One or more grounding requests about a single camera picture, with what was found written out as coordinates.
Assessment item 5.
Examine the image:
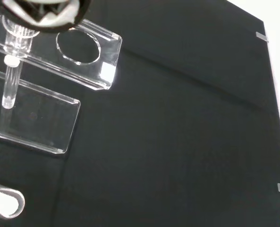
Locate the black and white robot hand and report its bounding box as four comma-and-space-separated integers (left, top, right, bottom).
1, 0, 91, 33

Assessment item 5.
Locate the clear acrylic funnel stand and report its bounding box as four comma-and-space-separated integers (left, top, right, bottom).
0, 14, 123, 155

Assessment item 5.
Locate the clear weighing funnel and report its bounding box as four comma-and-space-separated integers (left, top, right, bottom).
0, 182, 26, 219

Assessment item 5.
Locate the black bench cloth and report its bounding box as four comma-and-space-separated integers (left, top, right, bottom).
0, 0, 280, 227

